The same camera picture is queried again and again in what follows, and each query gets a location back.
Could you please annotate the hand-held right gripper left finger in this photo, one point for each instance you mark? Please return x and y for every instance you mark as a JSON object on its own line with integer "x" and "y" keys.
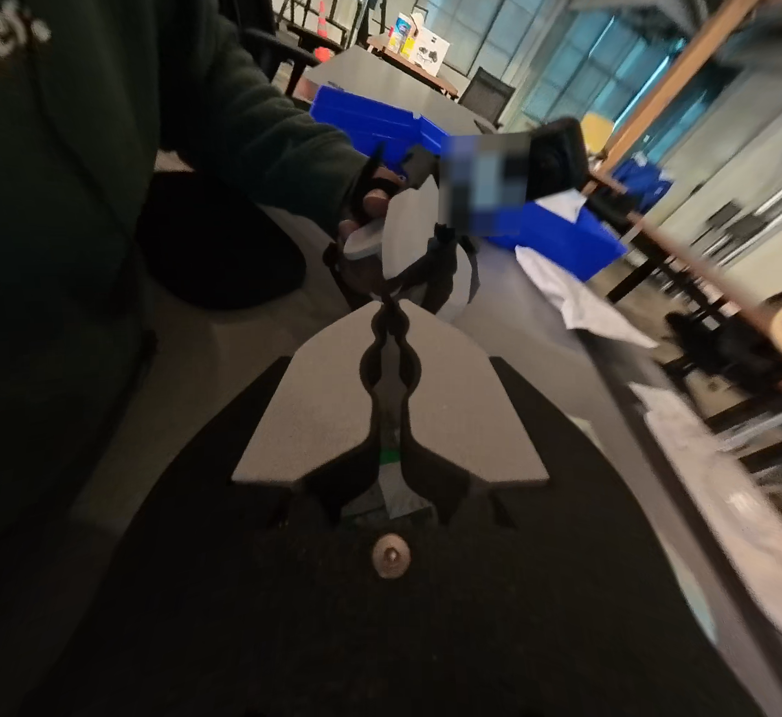
{"x": 305, "y": 411}

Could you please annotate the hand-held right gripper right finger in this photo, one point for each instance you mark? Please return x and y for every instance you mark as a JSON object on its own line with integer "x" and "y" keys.
{"x": 470, "y": 411}

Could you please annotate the grey desk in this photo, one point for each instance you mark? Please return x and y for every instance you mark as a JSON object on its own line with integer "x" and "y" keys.
{"x": 550, "y": 375}

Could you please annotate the person's left hand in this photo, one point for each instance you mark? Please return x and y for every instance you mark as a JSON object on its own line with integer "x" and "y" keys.
{"x": 374, "y": 200}

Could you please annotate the yellow chair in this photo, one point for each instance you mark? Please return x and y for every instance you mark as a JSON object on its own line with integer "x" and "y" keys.
{"x": 597, "y": 129}

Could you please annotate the blue plastic bin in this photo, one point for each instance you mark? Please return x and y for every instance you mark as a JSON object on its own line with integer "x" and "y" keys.
{"x": 562, "y": 246}
{"x": 366, "y": 118}

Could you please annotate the blue jacket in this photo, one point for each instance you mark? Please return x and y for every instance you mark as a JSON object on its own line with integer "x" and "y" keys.
{"x": 641, "y": 182}

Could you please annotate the black mesh office chair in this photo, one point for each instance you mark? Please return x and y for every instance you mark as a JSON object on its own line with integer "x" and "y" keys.
{"x": 486, "y": 97}

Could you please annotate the crumpled white paper sheet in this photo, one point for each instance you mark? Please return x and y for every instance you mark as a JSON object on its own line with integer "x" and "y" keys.
{"x": 580, "y": 301}

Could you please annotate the white printed carton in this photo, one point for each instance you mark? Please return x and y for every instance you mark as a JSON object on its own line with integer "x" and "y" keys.
{"x": 434, "y": 48}

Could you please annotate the brown wooden table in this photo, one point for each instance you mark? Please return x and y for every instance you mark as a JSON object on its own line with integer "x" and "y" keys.
{"x": 702, "y": 265}

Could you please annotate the wooden beam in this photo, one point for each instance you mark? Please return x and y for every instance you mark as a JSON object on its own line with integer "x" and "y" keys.
{"x": 702, "y": 51}

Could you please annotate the grey table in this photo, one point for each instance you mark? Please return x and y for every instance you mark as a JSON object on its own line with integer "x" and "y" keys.
{"x": 391, "y": 78}

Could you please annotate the blue and white box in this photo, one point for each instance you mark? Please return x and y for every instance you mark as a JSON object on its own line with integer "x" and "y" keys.
{"x": 403, "y": 32}

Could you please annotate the orange traffic cone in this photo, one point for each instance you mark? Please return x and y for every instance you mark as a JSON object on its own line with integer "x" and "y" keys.
{"x": 321, "y": 20}

